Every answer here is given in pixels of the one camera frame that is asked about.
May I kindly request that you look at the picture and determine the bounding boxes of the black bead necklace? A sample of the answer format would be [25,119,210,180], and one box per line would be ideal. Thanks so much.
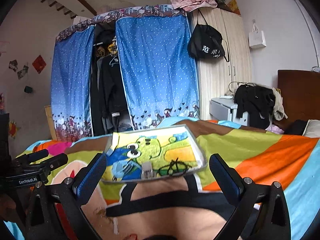
[157,157,192,178]

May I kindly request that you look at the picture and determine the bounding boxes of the clear plastic jewelry clip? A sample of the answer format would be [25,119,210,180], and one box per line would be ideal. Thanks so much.
[141,161,153,179]

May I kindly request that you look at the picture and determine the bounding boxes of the person's left hand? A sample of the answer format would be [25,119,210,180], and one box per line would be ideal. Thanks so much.
[0,195,22,223]

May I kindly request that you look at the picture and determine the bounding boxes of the white pearl strand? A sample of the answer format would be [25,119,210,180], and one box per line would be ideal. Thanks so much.
[112,217,119,235]

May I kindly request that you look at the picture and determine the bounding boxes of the colourful cartoon bedspread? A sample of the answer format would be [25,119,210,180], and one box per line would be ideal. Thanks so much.
[1,118,319,239]

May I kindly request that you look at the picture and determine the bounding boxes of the dark hanging clothes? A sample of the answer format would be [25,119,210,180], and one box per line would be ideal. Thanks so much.
[90,24,132,135]

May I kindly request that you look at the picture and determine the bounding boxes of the white pillow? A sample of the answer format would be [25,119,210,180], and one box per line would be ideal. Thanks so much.
[302,119,320,138]

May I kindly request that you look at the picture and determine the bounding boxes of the blue dotted wardrobe curtain left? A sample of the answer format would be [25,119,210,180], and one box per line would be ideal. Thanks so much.
[51,26,94,142]

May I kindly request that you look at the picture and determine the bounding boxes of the blue dotted wardrobe curtain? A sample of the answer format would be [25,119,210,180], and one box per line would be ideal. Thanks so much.
[51,26,94,142]
[116,15,200,129]

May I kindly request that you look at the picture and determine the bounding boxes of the cartoon print cloth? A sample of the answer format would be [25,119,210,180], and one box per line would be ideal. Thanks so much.
[105,129,205,182]

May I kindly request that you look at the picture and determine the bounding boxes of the pile of dark clothes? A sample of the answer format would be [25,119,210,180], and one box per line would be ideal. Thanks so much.
[227,82,288,129]

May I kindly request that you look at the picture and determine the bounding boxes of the white bedside cabinet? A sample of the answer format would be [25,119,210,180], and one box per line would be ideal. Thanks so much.
[209,98,249,126]

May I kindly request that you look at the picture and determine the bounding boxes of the brown wooden headboard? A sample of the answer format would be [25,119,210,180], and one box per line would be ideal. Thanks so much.
[273,70,320,130]

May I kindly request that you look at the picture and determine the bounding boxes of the beige wooden wardrobe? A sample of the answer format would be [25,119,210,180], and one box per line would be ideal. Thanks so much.
[188,8,252,120]

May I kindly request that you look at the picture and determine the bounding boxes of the blue dotted wardrobe curtain right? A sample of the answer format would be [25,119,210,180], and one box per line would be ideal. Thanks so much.
[116,15,200,129]

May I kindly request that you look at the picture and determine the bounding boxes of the white paper bag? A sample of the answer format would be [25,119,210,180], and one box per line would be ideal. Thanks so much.
[248,21,266,49]

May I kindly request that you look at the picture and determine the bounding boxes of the yellow cartoon wall sticker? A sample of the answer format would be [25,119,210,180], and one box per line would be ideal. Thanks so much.
[9,121,20,139]

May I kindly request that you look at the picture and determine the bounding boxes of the red square wall decoration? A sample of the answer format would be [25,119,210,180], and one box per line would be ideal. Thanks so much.
[32,55,47,74]

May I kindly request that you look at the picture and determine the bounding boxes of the black drawstring bag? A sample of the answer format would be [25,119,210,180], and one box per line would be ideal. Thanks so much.
[187,9,230,62]

